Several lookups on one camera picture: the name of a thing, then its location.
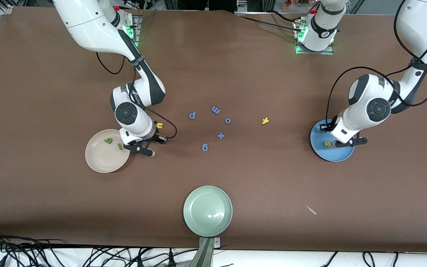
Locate blue round plate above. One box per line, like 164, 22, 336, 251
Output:
310, 119, 355, 162

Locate beige round plate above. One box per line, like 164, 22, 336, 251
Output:
85, 129, 131, 174

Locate green round plate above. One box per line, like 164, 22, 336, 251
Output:
183, 186, 233, 237

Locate brown table cover sheet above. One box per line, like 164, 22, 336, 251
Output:
0, 7, 427, 253

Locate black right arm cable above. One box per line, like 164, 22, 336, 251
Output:
96, 52, 178, 141

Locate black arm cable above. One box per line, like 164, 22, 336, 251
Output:
96, 52, 178, 141
326, 0, 427, 126

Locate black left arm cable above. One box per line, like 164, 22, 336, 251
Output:
326, 0, 427, 126

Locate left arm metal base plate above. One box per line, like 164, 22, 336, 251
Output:
294, 19, 335, 55

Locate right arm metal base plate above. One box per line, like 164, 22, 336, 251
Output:
125, 15, 142, 49

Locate black cable across table edge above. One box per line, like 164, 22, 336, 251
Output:
234, 13, 303, 32

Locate metal camera mounting post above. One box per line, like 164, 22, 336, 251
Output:
189, 237, 221, 267

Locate thick black floor cable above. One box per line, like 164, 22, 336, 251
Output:
0, 237, 66, 249

